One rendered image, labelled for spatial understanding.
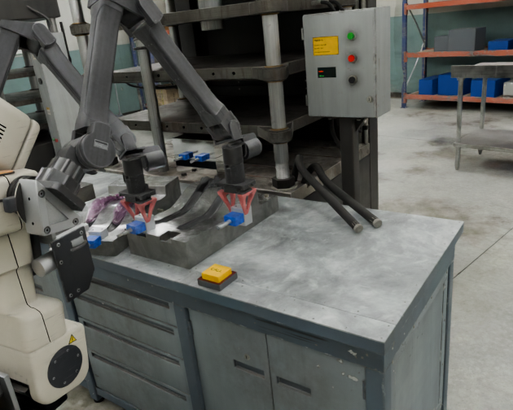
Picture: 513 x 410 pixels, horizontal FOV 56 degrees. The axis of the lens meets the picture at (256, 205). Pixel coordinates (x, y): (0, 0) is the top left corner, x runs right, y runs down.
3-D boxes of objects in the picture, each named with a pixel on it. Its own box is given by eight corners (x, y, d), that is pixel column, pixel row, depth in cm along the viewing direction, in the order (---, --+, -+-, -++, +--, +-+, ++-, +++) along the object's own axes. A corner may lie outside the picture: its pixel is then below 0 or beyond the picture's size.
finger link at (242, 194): (239, 208, 148) (236, 178, 145) (259, 211, 144) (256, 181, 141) (225, 215, 143) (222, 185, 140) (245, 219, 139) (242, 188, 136)
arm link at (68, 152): (48, 167, 103) (59, 163, 99) (71, 129, 107) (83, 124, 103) (84, 190, 108) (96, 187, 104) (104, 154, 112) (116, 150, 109)
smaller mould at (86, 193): (57, 214, 202) (53, 198, 200) (37, 209, 211) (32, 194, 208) (96, 198, 217) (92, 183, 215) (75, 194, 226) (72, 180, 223)
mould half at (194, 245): (189, 269, 144) (182, 228, 140) (130, 253, 159) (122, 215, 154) (278, 210, 182) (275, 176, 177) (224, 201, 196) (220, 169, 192)
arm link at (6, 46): (-1, 25, 142) (1, 5, 134) (48, 45, 148) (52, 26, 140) (-54, 162, 126) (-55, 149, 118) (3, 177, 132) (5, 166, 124)
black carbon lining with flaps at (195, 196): (185, 237, 150) (180, 208, 146) (148, 228, 159) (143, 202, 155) (249, 198, 176) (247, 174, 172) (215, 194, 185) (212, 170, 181)
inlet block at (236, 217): (225, 238, 136) (223, 220, 134) (212, 235, 139) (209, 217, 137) (252, 222, 146) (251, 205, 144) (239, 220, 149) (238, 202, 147)
